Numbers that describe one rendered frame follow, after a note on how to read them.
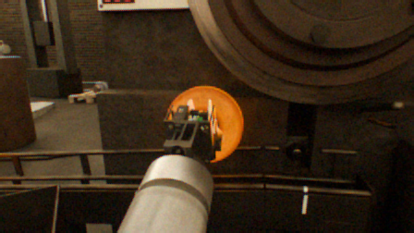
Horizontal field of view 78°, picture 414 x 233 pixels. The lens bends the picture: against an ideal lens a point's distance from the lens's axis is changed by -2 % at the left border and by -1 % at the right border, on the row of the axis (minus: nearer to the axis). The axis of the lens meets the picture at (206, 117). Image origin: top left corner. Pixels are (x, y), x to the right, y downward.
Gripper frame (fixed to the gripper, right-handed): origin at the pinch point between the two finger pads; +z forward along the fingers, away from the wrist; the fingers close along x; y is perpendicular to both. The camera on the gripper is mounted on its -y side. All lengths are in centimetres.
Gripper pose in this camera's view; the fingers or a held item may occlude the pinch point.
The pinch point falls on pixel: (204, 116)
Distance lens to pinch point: 53.0
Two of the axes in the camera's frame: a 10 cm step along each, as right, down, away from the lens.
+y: -0.6, -8.6, -5.1
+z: 1.4, -5.2, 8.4
